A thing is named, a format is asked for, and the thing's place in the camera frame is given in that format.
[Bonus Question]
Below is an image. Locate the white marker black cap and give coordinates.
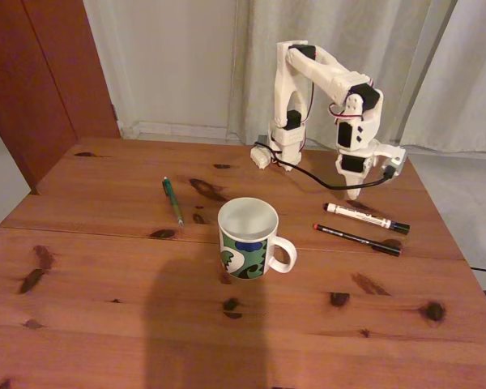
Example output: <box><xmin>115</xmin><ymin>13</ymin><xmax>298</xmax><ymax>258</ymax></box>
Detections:
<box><xmin>322</xmin><ymin>202</ymin><xmax>411</xmax><ymax>236</ymax></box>

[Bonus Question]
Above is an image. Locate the black pen red end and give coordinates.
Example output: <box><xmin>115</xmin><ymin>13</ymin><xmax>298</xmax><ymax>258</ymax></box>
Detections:
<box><xmin>313</xmin><ymin>223</ymin><xmax>403</xmax><ymax>258</ymax></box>

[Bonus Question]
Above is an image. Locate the green pen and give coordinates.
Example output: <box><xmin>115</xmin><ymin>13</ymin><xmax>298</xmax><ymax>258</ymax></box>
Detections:
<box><xmin>162</xmin><ymin>176</ymin><xmax>185</xmax><ymax>228</ymax></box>

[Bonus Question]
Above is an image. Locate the white table clamp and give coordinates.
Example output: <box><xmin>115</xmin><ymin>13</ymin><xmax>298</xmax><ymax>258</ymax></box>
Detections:
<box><xmin>249</xmin><ymin>146</ymin><xmax>271</xmax><ymax>169</ymax></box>

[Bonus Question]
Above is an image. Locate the beige curtain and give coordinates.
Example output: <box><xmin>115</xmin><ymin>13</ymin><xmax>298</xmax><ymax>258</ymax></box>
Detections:
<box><xmin>226</xmin><ymin>0</ymin><xmax>457</xmax><ymax>153</ymax></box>
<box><xmin>396</xmin><ymin>0</ymin><xmax>486</xmax><ymax>153</ymax></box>

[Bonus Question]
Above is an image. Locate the white mug green blue pattern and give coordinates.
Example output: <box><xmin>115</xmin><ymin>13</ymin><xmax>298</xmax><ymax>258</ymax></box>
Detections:
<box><xmin>217</xmin><ymin>197</ymin><xmax>298</xmax><ymax>280</ymax></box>

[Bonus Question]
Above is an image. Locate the brown wooden door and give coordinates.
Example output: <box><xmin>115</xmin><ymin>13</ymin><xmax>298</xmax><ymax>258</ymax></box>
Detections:
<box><xmin>0</xmin><ymin>0</ymin><xmax>121</xmax><ymax>195</ymax></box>

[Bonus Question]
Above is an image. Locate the black camera cable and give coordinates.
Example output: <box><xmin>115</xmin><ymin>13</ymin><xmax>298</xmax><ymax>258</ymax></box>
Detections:
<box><xmin>254</xmin><ymin>141</ymin><xmax>394</xmax><ymax>190</ymax></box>

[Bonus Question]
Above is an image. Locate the silver camera box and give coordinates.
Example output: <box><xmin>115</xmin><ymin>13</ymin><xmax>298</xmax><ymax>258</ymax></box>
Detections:
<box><xmin>374</xmin><ymin>141</ymin><xmax>407</xmax><ymax>180</ymax></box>

